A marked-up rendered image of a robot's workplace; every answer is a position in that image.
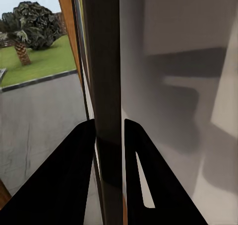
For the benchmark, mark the door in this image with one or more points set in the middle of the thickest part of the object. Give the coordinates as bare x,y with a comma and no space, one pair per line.
41,95

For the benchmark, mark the poster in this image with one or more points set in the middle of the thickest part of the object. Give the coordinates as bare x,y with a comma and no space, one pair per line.
97,29

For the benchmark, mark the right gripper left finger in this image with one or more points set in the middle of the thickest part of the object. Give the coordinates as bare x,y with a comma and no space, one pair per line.
56,194

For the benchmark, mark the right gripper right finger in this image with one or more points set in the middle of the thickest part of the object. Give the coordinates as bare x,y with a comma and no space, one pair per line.
173,206

